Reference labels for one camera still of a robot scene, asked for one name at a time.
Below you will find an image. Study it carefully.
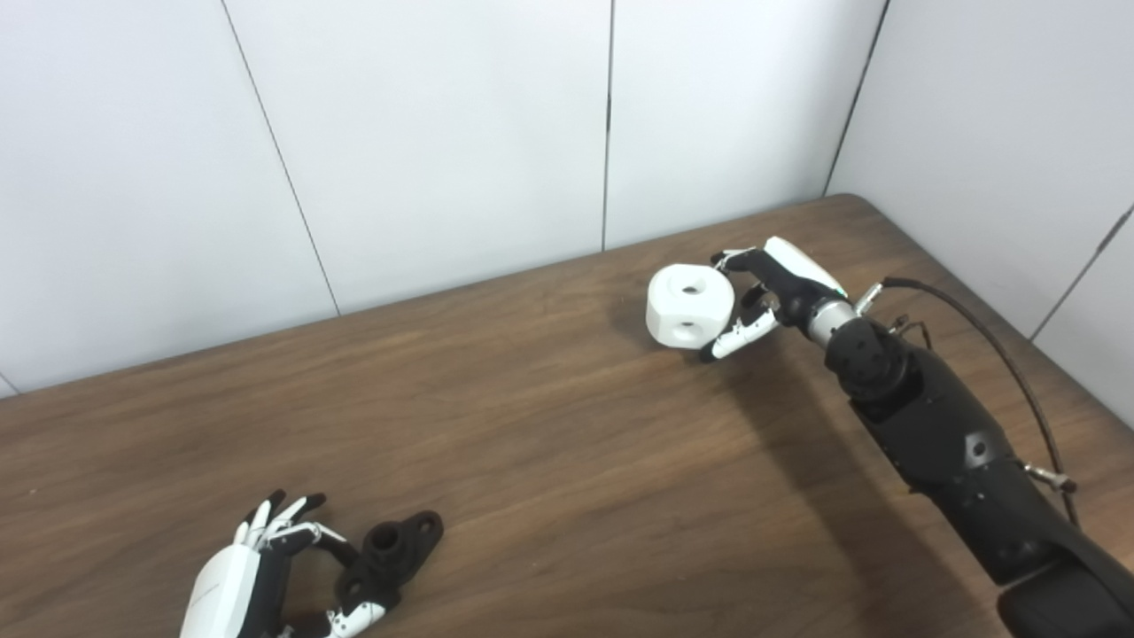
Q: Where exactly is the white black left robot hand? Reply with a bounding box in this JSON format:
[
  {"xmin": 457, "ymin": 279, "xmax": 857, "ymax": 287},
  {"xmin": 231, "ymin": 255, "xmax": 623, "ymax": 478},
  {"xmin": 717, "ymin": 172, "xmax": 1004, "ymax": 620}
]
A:
[{"xmin": 180, "ymin": 490, "xmax": 388, "ymax": 638}]

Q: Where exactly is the black flanged holder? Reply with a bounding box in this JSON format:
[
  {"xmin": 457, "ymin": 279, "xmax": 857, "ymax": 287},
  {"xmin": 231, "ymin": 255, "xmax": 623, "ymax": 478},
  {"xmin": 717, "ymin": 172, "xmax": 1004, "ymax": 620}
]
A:
[{"xmin": 335, "ymin": 510, "xmax": 445, "ymax": 612}]

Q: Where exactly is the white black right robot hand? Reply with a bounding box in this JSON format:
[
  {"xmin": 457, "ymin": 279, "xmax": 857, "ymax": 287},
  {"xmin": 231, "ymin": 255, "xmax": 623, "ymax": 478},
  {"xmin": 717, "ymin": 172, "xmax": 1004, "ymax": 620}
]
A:
[{"xmin": 698, "ymin": 236, "xmax": 850, "ymax": 364}]

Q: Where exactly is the round white piece with holes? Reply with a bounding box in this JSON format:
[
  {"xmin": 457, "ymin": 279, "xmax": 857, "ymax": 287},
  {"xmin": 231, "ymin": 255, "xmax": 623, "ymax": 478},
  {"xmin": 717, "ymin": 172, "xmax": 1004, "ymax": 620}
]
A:
[{"xmin": 645, "ymin": 263, "xmax": 738, "ymax": 350}]

